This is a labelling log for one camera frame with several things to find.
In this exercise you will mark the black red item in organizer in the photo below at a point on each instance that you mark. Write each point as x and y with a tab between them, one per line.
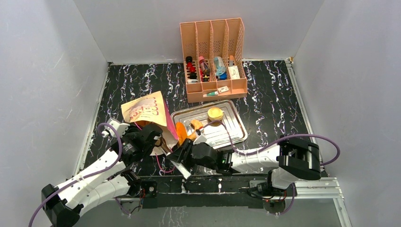
191	69

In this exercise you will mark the pink bottle in organizer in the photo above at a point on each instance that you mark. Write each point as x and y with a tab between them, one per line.
205	70

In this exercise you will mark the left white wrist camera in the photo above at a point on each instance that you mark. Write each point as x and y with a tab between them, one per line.
116	129

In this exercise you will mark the silver metal tray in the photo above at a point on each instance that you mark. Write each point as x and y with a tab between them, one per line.
217	135

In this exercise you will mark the white box in organizer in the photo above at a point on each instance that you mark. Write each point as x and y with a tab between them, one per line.
234	72

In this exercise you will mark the orange desk file organizer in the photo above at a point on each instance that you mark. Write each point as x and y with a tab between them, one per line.
212	38

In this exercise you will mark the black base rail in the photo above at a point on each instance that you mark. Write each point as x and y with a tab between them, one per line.
204	191

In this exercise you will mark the green tube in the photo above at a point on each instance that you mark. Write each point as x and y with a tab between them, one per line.
214	93

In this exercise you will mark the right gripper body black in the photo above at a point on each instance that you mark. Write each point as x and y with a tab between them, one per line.
183	151

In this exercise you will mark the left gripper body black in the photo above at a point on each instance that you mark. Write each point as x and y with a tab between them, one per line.
133	131

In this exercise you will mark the small white packet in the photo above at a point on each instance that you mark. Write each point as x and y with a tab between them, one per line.
223	89

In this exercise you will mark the blue tape dispenser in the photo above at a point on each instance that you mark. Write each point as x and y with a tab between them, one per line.
220	69

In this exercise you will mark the orange fake bread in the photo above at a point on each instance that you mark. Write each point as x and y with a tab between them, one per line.
181	132
215	114

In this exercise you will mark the metal tongs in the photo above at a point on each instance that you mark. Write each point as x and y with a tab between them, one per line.
182	169

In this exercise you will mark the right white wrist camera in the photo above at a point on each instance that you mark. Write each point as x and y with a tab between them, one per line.
200	137

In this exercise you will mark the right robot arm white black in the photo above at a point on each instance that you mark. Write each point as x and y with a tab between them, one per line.
288	161

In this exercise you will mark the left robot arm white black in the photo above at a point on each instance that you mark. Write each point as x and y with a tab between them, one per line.
107	178

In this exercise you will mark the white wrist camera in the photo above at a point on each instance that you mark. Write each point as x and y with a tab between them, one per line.
116	129
200	137

